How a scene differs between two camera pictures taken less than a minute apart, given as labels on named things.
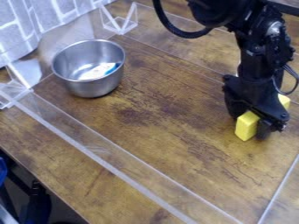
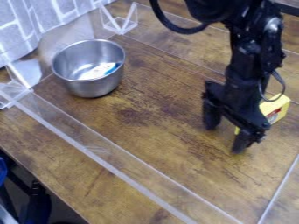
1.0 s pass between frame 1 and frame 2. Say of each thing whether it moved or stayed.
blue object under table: stayed
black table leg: stayed
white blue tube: stayed
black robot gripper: moved
